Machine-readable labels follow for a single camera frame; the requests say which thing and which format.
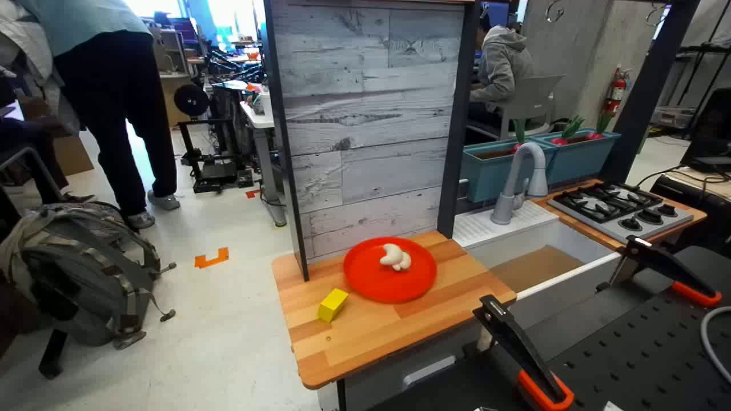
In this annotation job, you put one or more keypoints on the grey plastic chair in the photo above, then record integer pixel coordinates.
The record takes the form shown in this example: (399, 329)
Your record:
(534, 94)

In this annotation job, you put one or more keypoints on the wooden counter board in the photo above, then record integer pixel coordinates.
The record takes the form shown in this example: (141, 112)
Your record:
(380, 327)

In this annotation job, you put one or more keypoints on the toy gas stove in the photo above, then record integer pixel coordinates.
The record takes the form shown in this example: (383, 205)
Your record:
(621, 209)

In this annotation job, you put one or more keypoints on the red toy radish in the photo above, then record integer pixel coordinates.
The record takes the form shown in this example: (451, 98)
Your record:
(571, 131)
(520, 131)

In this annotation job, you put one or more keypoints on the black structural column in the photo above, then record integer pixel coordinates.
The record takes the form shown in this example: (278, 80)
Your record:
(647, 83)

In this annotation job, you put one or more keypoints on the red plate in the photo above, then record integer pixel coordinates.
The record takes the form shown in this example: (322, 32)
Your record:
(374, 278)

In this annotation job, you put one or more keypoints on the wooden stove surround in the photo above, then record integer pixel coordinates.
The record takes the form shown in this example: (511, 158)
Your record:
(580, 229)

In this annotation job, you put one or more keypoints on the red fire extinguisher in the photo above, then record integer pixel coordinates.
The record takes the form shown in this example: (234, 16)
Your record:
(616, 94)

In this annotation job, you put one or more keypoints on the standing person black trousers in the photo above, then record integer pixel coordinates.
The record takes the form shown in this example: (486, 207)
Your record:
(115, 83)

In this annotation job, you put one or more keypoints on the grey backpack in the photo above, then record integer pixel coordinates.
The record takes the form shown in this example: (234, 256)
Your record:
(84, 266)

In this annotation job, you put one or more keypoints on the yellow block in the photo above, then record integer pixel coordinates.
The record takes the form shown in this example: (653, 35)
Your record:
(333, 304)

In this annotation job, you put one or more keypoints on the white toy food piece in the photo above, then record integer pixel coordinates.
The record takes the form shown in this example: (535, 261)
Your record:
(390, 254)
(403, 264)

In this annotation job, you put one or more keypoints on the blue planter box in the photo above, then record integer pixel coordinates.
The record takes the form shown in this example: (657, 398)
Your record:
(583, 156)
(488, 172)

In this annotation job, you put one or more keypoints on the cardboard box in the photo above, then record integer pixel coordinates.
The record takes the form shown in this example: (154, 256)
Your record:
(73, 155)

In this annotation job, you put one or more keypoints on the white background desk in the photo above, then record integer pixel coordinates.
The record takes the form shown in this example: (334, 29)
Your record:
(264, 127)

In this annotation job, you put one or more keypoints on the black office chair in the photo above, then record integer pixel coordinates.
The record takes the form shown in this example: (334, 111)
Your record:
(712, 128)

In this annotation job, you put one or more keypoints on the grey wood-print back panel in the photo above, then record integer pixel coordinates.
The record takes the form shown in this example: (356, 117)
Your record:
(366, 123)

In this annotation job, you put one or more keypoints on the grey toy tap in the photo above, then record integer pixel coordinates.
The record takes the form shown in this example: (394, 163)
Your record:
(523, 177)

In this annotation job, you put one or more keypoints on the black equipment stand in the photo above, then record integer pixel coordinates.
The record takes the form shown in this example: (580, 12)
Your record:
(208, 163)

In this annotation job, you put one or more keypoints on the black frame post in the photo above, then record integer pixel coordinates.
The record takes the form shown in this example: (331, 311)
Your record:
(286, 137)
(459, 123)

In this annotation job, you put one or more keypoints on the brown cardboard sheet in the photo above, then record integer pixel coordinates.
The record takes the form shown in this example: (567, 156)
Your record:
(534, 269)

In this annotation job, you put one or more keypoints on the seated person grey hoodie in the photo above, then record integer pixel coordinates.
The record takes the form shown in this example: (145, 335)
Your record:
(503, 66)

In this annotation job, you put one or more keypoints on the white toy sink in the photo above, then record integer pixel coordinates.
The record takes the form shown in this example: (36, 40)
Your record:
(509, 229)

